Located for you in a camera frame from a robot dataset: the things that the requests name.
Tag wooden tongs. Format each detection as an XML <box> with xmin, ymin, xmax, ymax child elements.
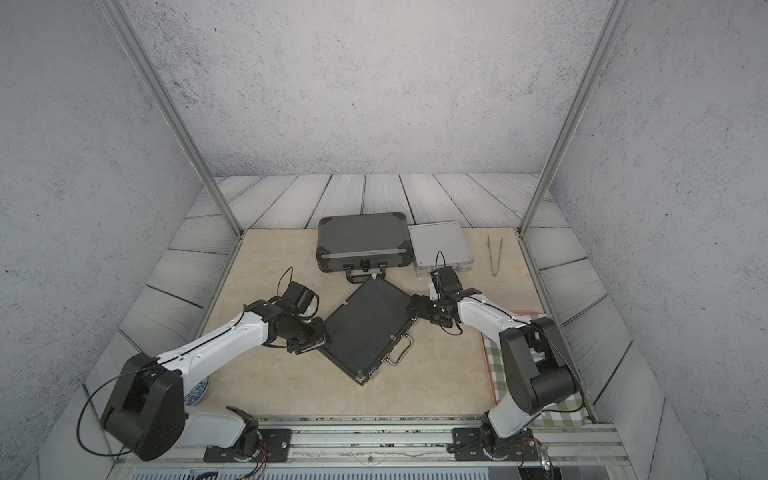
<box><xmin>486</xmin><ymin>237</ymin><xmax>504</xmax><ymax>277</ymax></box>

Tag small silver poker case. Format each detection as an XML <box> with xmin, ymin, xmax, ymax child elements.
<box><xmin>408</xmin><ymin>221</ymin><xmax>474</xmax><ymax>277</ymax></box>

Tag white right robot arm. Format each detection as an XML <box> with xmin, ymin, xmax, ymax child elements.
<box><xmin>407</xmin><ymin>266</ymin><xmax>580</xmax><ymax>452</ymax></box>

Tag blue patterned bowl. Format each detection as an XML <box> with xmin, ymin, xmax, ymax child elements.
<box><xmin>184</xmin><ymin>377</ymin><xmax>210</xmax><ymax>407</ymax></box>

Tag black poker case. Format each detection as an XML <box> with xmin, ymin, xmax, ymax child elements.
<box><xmin>320</xmin><ymin>279</ymin><xmax>414</xmax><ymax>386</ymax></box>
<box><xmin>315</xmin><ymin>212</ymin><xmax>414</xmax><ymax>284</ymax></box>

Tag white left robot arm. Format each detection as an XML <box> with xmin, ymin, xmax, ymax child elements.
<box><xmin>100</xmin><ymin>281</ymin><xmax>328</xmax><ymax>461</ymax></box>

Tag green checkered cloth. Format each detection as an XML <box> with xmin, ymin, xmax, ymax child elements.
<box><xmin>483</xmin><ymin>312</ymin><xmax>590</xmax><ymax>430</ymax></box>

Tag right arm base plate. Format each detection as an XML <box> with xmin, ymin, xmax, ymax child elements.
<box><xmin>446</xmin><ymin>425</ymin><xmax>540</xmax><ymax>463</ymax></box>

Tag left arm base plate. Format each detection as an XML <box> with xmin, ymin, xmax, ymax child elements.
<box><xmin>203</xmin><ymin>428</ymin><xmax>292</xmax><ymax>463</ymax></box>

